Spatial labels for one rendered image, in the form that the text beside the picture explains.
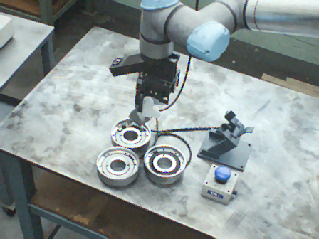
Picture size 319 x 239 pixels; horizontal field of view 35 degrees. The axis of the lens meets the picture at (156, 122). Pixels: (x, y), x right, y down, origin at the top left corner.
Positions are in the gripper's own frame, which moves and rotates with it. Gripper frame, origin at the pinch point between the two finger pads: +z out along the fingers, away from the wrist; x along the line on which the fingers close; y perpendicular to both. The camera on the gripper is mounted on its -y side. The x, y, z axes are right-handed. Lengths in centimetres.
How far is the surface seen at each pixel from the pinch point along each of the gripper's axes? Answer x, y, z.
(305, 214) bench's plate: -3.1, 44.8, 13.3
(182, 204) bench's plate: -12.5, 16.2, 13.2
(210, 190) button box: -8.2, 21.5, 10.2
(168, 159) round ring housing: -2.6, 8.6, 10.9
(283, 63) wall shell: 156, 27, 88
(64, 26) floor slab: 139, -103, 93
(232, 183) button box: -4.9, 25.9, 8.7
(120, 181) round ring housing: -14.5, 0.6, 10.1
